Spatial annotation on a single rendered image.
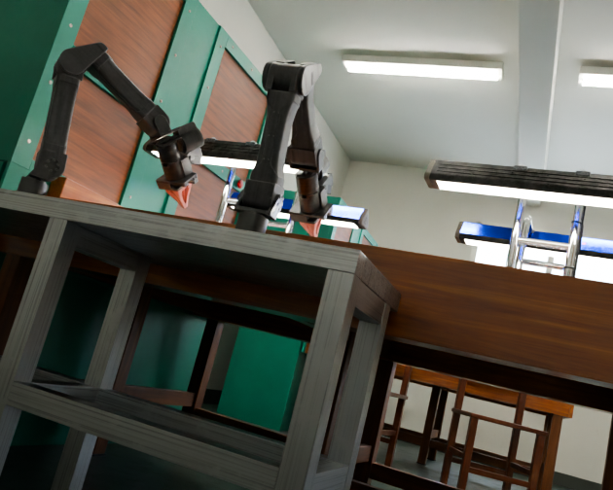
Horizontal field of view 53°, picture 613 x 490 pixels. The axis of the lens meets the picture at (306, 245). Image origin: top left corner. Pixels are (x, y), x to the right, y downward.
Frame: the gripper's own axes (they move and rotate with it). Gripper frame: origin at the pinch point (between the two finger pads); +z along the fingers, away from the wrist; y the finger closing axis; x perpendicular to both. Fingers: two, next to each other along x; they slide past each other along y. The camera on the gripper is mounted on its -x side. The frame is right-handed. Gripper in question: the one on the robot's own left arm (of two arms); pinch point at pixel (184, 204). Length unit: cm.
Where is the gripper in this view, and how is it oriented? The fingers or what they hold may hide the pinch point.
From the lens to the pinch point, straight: 179.8
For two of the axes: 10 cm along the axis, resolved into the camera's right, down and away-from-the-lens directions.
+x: -4.6, 5.3, -7.1
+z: 1.6, 8.3, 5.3
